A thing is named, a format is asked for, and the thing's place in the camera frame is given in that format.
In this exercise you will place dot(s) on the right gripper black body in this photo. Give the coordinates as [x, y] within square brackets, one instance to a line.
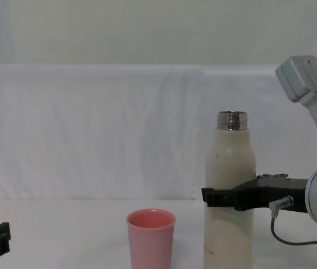
[262, 194]

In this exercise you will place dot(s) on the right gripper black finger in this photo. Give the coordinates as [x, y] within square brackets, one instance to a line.
[220, 198]
[271, 176]

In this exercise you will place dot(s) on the cream vacuum bottle steel neck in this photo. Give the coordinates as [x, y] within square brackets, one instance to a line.
[231, 157]

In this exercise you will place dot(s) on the white table cloth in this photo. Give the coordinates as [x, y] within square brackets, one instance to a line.
[63, 238]

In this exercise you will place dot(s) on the pink plastic cup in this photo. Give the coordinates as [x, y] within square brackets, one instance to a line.
[151, 241]

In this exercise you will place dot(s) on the white curtain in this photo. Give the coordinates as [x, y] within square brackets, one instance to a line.
[77, 134]

